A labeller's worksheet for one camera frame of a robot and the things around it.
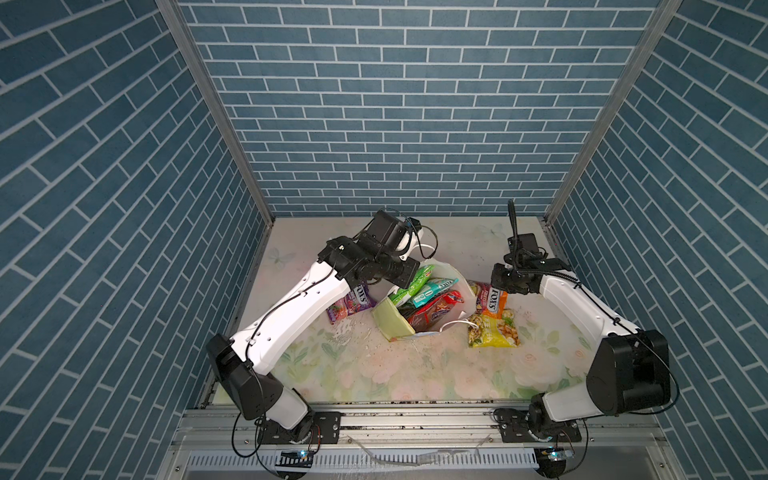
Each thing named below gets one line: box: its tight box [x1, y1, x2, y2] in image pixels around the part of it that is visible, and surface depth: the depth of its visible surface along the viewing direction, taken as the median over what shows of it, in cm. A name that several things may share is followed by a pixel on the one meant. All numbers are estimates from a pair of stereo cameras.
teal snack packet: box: [411, 278, 460, 308], surface depth 78 cm
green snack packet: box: [389, 264, 436, 307], surface depth 79 cm
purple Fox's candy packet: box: [326, 281, 377, 324], surface depth 95 cm
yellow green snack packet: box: [468, 308, 521, 348], surface depth 89 cm
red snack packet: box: [408, 290, 464, 333], surface depth 83 cm
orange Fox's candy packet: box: [475, 282, 508, 319], surface depth 95 cm
